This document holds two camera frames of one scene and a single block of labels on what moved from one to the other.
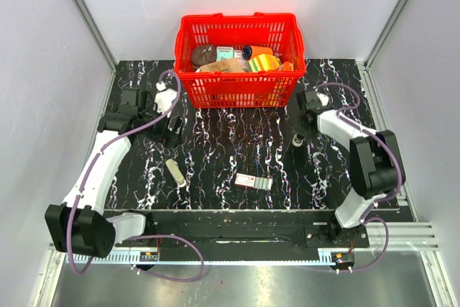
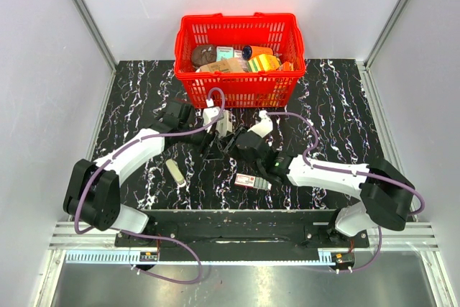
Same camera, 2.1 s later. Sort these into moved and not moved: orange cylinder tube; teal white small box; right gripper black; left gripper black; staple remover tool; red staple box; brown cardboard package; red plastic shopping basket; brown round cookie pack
Moved: right gripper black; staple remover tool; left gripper black
Not moved: brown round cookie pack; red staple box; teal white small box; orange cylinder tube; brown cardboard package; red plastic shopping basket
